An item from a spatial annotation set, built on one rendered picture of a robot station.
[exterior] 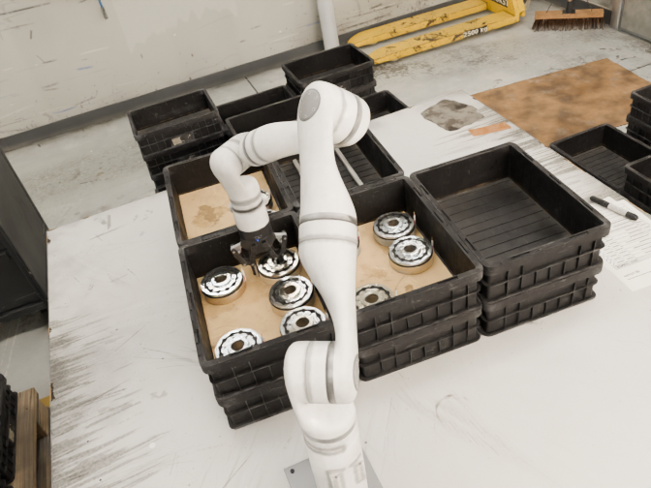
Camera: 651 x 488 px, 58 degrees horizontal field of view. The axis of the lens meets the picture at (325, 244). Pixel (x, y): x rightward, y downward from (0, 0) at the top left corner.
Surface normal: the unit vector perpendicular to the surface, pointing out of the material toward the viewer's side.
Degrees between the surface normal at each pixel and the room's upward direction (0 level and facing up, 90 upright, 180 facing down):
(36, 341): 0
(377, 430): 0
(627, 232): 0
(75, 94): 90
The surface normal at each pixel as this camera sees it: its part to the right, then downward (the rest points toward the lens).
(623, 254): -0.15, -0.76
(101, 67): 0.36, 0.55
